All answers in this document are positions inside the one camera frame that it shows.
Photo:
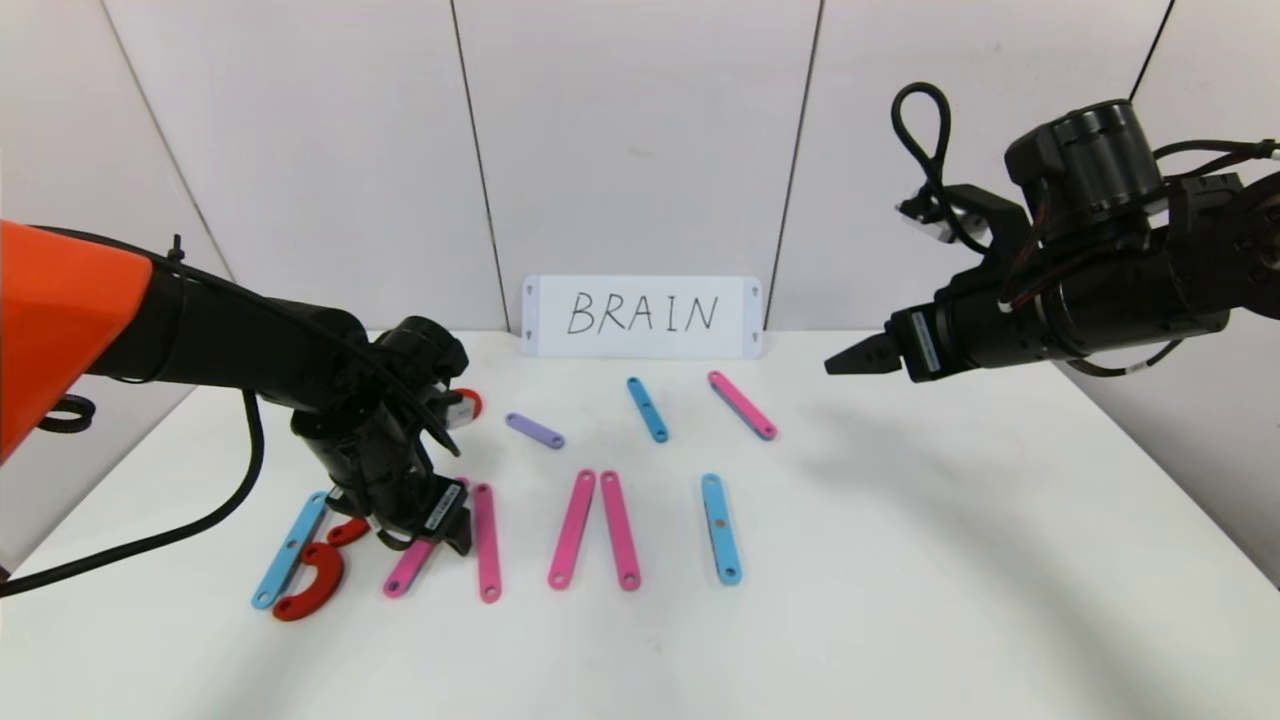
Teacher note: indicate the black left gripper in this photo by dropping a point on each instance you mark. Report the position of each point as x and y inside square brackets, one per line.
[441, 513]

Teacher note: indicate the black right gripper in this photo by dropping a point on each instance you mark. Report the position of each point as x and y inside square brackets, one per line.
[922, 346]

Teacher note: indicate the long pink bar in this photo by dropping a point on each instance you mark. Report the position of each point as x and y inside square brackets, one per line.
[408, 570]
[487, 560]
[572, 528]
[620, 530]

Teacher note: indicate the red C-shaped piece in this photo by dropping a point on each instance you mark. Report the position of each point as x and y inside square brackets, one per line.
[330, 580]
[474, 405]
[348, 532]

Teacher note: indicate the orange and black left arm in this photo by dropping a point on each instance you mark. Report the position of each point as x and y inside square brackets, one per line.
[250, 350]

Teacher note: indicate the white sign reading BRAIN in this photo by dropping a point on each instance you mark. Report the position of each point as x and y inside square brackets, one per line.
[545, 340]

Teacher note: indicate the long blue bar orange underside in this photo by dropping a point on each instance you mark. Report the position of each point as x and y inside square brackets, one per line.
[290, 550]
[720, 545]

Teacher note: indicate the pink bar on blue bar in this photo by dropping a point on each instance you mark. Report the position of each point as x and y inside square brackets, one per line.
[742, 405]

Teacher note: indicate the short purple bar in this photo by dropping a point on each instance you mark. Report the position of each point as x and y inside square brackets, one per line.
[534, 430]

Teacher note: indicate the short blue bar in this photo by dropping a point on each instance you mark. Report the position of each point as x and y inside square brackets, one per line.
[647, 408]

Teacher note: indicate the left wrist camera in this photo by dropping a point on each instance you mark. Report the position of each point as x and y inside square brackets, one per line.
[457, 410]

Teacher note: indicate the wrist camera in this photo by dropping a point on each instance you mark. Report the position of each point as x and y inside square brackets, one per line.
[940, 218]
[457, 410]

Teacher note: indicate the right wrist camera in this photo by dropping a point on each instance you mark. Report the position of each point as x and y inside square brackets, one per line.
[940, 218]

